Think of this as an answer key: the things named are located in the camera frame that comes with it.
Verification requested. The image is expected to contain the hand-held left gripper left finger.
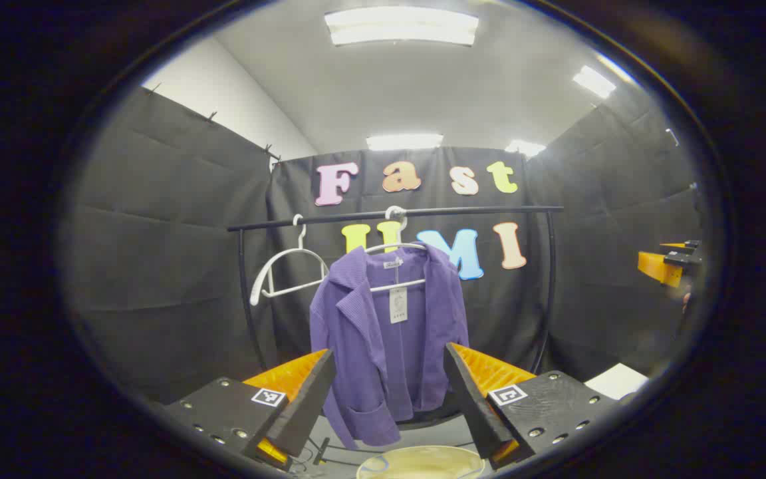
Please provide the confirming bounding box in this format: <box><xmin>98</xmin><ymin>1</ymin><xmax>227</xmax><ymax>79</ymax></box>
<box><xmin>162</xmin><ymin>348</ymin><xmax>337</xmax><ymax>472</ymax></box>

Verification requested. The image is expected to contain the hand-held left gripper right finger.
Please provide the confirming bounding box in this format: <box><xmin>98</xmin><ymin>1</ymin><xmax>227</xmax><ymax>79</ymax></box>
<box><xmin>442</xmin><ymin>341</ymin><xmax>624</xmax><ymax>471</ymax></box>

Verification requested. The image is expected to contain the beige round laundry hamper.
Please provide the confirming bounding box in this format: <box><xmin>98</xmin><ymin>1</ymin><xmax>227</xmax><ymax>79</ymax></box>
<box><xmin>356</xmin><ymin>444</ymin><xmax>487</xmax><ymax>479</ymax></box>

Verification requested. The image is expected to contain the purple knit jacket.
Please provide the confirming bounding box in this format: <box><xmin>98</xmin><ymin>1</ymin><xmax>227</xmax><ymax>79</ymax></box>
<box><xmin>309</xmin><ymin>243</ymin><xmax>470</xmax><ymax>450</ymax></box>

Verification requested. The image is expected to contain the white plastic clothes hanger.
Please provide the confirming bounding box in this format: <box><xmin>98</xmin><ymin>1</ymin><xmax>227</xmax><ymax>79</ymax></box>
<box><xmin>250</xmin><ymin>214</ymin><xmax>329</xmax><ymax>307</ymax></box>
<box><xmin>364</xmin><ymin>205</ymin><xmax>428</xmax><ymax>293</ymax></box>

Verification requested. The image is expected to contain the black metal clothes rack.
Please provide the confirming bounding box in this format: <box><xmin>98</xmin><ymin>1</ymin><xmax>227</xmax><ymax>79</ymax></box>
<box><xmin>227</xmin><ymin>205</ymin><xmax>565</xmax><ymax>466</ymax></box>

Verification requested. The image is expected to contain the white flat panel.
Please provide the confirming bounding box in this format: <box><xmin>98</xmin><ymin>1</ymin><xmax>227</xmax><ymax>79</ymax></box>
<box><xmin>585</xmin><ymin>363</ymin><xmax>650</xmax><ymax>400</ymax></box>

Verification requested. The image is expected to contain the ceiling light panel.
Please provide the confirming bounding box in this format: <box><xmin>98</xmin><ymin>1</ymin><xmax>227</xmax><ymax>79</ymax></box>
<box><xmin>573</xmin><ymin>65</ymin><xmax>616</xmax><ymax>99</ymax></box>
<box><xmin>504</xmin><ymin>140</ymin><xmax>547</xmax><ymax>158</ymax></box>
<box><xmin>324</xmin><ymin>7</ymin><xmax>480</xmax><ymax>47</ymax></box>
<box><xmin>365</xmin><ymin>133</ymin><xmax>444</xmax><ymax>152</ymax></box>

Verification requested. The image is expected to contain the black backdrop cloth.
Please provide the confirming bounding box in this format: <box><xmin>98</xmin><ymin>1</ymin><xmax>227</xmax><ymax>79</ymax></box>
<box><xmin>64</xmin><ymin>83</ymin><xmax>706</xmax><ymax>406</ymax></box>

